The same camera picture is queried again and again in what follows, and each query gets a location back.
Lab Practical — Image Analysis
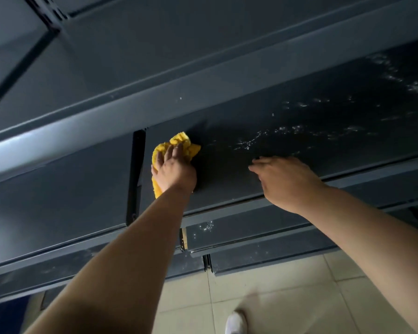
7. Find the person's right hand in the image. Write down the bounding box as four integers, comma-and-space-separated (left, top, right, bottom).
248, 156, 329, 215

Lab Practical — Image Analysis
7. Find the person's left hand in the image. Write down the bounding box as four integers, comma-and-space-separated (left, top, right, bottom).
151, 142, 198, 194

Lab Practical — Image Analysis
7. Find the yellow cleaning cloth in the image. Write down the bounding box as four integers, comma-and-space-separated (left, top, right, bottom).
151, 132, 201, 199

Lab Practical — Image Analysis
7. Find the person's left forearm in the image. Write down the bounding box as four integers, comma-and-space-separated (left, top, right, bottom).
24, 185, 195, 334

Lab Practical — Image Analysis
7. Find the person's right forearm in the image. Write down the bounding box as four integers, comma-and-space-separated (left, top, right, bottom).
300, 185, 418, 334

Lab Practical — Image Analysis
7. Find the dark metal shelving rack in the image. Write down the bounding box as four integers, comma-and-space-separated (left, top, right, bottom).
0, 0, 418, 306

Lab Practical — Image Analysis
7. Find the person's white shoe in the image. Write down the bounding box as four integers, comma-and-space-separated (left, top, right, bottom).
225, 311, 248, 334

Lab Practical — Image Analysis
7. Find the black rack upright post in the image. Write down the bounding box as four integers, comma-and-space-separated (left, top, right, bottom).
126, 129, 147, 226

